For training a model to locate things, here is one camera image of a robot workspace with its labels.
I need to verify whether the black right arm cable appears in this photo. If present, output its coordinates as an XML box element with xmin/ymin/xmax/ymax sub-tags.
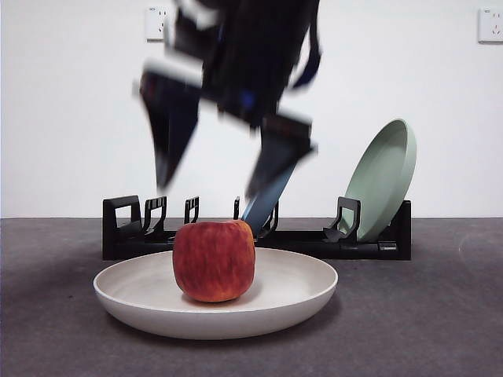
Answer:
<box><xmin>288</xmin><ymin>0</ymin><xmax>324</xmax><ymax>90</ymax></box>

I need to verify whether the black plate rack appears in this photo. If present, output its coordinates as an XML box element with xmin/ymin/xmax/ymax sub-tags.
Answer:
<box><xmin>101</xmin><ymin>195</ymin><xmax>413</xmax><ymax>262</ymax></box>

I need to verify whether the pale yellow cream plate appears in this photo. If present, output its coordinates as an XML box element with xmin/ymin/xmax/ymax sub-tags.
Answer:
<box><xmin>93</xmin><ymin>247</ymin><xmax>339</xmax><ymax>341</ymax></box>

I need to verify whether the blue plate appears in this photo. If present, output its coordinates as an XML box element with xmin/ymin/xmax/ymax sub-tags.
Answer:
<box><xmin>240</xmin><ymin>163</ymin><xmax>298</xmax><ymax>239</ymax></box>

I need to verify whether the white wall socket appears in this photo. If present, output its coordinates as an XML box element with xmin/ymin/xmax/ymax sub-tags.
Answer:
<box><xmin>145</xmin><ymin>5</ymin><xmax>176</xmax><ymax>42</ymax></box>
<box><xmin>477</xmin><ymin>7</ymin><xmax>503</xmax><ymax>44</ymax></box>

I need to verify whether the pale green plate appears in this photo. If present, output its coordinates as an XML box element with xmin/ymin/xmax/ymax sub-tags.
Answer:
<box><xmin>343</xmin><ymin>118</ymin><xmax>417</xmax><ymax>243</ymax></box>

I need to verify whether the red apple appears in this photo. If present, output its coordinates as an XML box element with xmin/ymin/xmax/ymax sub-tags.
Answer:
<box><xmin>172</xmin><ymin>219</ymin><xmax>256</xmax><ymax>303</ymax></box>

